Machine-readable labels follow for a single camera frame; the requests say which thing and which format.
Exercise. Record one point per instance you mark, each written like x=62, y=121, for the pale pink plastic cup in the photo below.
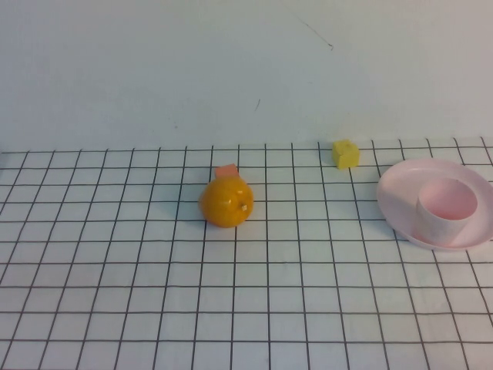
x=439, y=227

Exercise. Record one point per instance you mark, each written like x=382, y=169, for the yellow foam block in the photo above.
x=346, y=156

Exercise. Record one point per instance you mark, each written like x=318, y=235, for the pale pink plastic plate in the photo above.
x=396, y=192

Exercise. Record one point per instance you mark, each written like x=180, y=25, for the orange fruit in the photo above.
x=221, y=204

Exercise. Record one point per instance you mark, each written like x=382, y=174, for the white black-grid table mat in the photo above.
x=115, y=308

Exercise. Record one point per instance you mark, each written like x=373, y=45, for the salmon orange foam block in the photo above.
x=226, y=171

